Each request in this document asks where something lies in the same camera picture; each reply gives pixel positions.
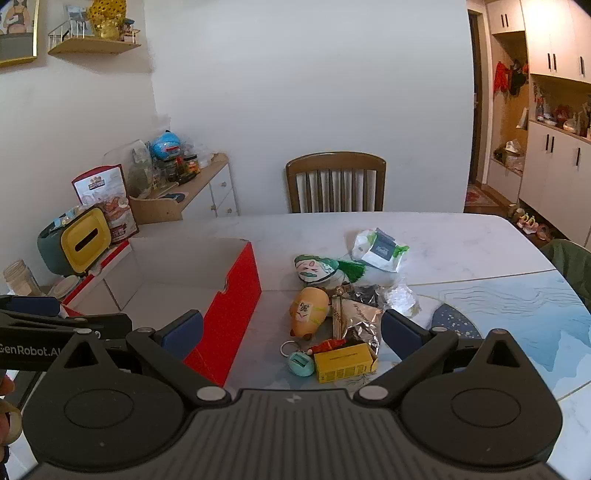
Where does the white green wet wipes packet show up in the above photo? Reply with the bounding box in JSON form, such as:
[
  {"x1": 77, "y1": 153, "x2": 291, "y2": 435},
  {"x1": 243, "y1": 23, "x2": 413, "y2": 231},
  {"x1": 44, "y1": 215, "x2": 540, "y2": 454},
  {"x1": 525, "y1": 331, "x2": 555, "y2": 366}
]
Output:
[{"x1": 351, "y1": 227, "x2": 411, "y2": 273}]

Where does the light wooden tray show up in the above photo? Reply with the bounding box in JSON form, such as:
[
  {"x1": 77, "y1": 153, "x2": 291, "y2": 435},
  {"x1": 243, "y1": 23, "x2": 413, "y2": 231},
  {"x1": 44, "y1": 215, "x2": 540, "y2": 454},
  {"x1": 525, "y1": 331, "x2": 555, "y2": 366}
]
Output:
[{"x1": 129, "y1": 191, "x2": 186, "y2": 226}]

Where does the clear plastic wrapper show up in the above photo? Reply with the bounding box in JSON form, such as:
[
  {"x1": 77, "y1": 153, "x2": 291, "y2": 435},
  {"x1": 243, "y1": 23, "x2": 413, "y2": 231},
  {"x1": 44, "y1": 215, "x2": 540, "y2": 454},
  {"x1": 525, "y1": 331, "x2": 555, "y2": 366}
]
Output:
[{"x1": 382, "y1": 283, "x2": 422, "y2": 320}]

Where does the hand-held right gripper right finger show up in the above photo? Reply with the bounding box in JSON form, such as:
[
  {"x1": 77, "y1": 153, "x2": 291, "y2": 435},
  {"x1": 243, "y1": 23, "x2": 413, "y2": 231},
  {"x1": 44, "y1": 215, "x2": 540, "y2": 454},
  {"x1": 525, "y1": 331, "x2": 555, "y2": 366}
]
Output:
[{"x1": 353, "y1": 309, "x2": 540, "y2": 410}]

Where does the embroidered sachet green tassel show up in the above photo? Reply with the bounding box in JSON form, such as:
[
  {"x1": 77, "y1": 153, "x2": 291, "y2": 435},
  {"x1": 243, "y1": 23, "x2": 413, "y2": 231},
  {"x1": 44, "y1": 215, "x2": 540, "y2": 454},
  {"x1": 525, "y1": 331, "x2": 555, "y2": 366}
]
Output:
[{"x1": 294, "y1": 253, "x2": 369, "y2": 284}]

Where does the wooden wall shelf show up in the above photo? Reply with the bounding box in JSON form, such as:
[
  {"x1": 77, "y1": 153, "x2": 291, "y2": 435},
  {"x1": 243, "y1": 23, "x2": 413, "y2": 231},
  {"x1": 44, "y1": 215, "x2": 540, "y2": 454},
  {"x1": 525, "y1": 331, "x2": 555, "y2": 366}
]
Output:
[{"x1": 47, "y1": 27, "x2": 142, "y2": 56}]

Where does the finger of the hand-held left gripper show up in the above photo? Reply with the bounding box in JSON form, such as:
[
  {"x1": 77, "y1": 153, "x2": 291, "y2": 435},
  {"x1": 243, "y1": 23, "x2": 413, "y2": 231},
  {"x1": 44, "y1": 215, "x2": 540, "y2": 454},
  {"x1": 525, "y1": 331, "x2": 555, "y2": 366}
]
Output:
[
  {"x1": 0, "y1": 313, "x2": 133, "y2": 343},
  {"x1": 0, "y1": 295, "x2": 62, "y2": 319}
]

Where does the red snack bag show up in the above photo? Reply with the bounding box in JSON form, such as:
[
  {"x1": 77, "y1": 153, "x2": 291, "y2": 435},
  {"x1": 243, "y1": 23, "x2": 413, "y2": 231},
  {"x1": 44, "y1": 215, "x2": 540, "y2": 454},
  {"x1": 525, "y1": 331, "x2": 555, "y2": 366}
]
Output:
[{"x1": 71, "y1": 164, "x2": 140, "y2": 244}]

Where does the white lower cupboard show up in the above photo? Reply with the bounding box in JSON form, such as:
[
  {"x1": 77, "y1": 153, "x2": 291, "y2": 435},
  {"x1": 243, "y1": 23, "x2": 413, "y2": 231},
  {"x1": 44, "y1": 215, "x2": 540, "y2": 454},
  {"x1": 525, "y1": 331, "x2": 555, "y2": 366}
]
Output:
[{"x1": 517, "y1": 119, "x2": 591, "y2": 245}]

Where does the brown wooden chair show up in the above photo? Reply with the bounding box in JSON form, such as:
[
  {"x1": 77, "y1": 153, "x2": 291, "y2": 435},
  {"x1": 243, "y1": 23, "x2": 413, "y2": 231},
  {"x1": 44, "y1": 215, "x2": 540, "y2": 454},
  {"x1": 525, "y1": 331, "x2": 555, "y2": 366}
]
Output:
[{"x1": 285, "y1": 151, "x2": 387, "y2": 214}]

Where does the gold framed wall picture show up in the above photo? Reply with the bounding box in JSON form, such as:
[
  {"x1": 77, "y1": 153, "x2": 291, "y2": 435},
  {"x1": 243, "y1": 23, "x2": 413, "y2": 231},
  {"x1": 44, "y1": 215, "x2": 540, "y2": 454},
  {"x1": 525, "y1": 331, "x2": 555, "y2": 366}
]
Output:
[{"x1": 0, "y1": 0, "x2": 40, "y2": 68}]

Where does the green tissue box yellow lid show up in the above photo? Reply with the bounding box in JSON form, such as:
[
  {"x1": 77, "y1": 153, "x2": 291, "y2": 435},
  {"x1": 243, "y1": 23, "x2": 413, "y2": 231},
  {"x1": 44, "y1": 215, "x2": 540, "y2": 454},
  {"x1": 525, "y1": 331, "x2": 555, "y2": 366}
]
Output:
[{"x1": 37, "y1": 206, "x2": 113, "y2": 278}]

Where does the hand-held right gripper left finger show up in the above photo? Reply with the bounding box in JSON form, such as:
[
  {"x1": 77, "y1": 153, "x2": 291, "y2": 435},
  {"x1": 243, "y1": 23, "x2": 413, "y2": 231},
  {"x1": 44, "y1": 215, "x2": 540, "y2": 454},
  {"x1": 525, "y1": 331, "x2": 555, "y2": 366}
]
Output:
[{"x1": 46, "y1": 310, "x2": 232, "y2": 408}]

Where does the red hanging decoration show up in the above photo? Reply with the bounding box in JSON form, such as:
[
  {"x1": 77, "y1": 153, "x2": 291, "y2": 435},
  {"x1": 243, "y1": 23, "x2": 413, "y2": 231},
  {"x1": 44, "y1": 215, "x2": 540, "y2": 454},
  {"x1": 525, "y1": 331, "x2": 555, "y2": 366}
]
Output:
[{"x1": 493, "y1": 59, "x2": 530, "y2": 96}]

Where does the blue globe toy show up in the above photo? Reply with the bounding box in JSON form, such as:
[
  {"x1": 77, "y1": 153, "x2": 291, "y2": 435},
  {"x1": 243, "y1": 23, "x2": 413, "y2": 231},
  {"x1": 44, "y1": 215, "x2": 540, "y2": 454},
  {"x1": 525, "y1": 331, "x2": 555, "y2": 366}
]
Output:
[{"x1": 151, "y1": 130, "x2": 184, "y2": 160}]

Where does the clear plastic bag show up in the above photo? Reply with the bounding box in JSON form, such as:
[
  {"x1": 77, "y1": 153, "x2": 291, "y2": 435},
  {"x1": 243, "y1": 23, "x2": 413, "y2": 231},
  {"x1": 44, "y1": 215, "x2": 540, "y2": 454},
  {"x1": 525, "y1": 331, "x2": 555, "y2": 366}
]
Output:
[{"x1": 104, "y1": 138, "x2": 154, "y2": 199}]

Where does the green padded chair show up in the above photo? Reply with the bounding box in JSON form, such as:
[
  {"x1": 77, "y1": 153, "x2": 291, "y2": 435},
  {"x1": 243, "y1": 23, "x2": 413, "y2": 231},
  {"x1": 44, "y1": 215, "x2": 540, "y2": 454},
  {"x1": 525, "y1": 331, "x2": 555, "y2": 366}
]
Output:
[{"x1": 539, "y1": 238, "x2": 591, "y2": 311}]

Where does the red cardboard box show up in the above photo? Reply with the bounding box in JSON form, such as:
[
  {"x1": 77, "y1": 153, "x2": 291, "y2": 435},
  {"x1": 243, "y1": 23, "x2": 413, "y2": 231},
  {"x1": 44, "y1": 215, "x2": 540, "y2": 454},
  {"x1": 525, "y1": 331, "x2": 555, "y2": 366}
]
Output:
[{"x1": 62, "y1": 237, "x2": 263, "y2": 389}]

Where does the golden ornament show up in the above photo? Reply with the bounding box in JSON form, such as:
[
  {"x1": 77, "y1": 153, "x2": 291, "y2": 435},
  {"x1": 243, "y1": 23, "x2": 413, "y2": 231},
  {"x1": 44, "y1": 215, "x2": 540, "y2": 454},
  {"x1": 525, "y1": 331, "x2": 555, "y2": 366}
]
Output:
[{"x1": 88, "y1": 0, "x2": 128, "y2": 40}]

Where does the pair of small shoes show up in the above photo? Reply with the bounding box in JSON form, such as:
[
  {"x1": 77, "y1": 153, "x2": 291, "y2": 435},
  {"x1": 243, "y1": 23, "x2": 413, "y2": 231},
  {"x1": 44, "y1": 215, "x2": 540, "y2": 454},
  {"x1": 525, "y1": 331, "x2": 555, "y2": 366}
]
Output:
[{"x1": 516, "y1": 211, "x2": 542, "y2": 233}]

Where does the white paper cup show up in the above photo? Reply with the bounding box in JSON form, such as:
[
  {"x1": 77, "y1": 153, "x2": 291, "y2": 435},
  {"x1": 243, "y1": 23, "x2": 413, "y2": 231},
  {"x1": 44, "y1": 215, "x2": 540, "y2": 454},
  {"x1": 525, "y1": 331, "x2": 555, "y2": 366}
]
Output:
[{"x1": 48, "y1": 277, "x2": 80, "y2": 304}]

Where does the white side cabinet wooden top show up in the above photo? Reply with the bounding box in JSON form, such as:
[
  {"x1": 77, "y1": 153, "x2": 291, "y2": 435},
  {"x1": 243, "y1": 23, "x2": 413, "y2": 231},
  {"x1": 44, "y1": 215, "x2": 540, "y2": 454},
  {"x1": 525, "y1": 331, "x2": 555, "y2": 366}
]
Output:
[{"x1": 129, "y1": 152, "x2": 241, "y2": 226}]

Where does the clear glass jar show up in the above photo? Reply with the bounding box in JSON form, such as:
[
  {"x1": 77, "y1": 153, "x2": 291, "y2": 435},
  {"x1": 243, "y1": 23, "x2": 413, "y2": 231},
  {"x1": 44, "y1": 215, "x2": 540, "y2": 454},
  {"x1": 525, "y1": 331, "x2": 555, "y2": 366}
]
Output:
[{"x1": 2, "y1": 259, "x2": 43, "y2": 299}]

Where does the small picture card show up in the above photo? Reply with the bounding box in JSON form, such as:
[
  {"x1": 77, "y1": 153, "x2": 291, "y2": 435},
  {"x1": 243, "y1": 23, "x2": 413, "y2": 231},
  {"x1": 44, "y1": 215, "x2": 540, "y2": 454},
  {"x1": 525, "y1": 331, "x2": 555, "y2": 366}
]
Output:
[{"x1": 64, "y1": 5, "x2": 89, "y2": 33}]

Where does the teal egg-shaped keychain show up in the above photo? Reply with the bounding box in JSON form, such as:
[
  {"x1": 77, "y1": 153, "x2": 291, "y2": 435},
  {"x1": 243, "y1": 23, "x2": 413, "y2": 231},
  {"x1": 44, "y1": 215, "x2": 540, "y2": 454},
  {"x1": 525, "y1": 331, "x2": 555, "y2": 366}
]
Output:
[{"x1": 280, "y1": 340, "x2": 315, "y2": 378}]

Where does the red plush crayfish keychain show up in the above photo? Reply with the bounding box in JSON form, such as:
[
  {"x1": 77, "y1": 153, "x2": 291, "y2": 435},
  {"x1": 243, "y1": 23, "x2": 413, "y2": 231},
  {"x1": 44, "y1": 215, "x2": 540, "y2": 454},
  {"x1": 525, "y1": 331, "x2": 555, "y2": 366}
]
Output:
[{"x1": 308, "y1": 338, "x2": 347, "y2": 356}]

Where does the person's left hand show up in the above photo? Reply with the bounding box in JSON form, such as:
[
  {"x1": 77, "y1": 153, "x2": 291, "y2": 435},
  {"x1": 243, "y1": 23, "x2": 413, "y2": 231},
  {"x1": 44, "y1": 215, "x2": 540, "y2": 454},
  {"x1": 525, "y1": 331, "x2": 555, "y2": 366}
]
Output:
[{"x1": 0, "y1": 376, "x2": 23, "y2": 462}]

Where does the white upper wall cupboard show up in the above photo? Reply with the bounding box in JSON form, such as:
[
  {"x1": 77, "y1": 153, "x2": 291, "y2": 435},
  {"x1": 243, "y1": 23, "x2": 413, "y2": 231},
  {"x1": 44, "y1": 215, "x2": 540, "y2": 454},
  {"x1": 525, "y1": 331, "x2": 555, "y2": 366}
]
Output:
[{"x1": 486, "y1": 0, "x2": 591, "y2": 84}]

